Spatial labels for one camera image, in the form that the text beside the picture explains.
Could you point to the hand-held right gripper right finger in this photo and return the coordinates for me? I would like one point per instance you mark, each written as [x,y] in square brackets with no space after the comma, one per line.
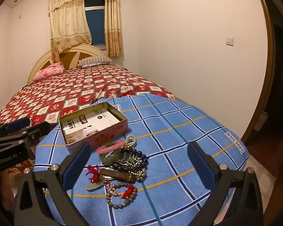
[200,167]

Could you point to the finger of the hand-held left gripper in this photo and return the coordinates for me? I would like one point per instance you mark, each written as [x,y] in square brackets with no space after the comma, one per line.
[39,130]
[17,123]

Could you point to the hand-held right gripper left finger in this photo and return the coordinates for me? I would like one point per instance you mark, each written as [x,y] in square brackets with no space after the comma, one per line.
[76,167]

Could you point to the pink tin box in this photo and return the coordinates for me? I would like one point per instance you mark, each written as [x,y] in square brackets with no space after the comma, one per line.
[96,141]

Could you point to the pink bangle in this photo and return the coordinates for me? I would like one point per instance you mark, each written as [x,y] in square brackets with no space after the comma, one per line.
[108,148]

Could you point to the bed with red patterned sheet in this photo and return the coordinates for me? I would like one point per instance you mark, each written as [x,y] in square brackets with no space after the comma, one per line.
[61,91]

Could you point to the blue plaid cloth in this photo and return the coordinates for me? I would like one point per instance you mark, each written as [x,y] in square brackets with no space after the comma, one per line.
[179,127]

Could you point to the pink floral pillow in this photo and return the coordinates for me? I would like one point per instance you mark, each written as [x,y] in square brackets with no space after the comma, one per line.
[49,71]

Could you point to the cream wooden headboard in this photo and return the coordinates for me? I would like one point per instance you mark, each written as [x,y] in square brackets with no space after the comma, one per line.
[41,62]

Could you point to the striped pillow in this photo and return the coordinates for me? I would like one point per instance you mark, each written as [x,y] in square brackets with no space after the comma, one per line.
[94,61]

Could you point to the wide beige floral curtain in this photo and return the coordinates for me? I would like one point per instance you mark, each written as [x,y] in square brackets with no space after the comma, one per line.
[66,16]

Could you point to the window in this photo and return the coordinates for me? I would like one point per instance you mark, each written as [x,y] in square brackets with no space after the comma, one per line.
[94,14]

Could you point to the narrow beige floral curtain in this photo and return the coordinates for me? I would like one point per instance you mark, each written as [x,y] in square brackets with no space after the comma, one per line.
[112,16]

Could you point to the white light switch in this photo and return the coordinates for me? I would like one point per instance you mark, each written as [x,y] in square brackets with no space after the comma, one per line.
[229,40]

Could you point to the wooden door frame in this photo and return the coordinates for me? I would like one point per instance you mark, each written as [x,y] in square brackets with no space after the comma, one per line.
[267,51]

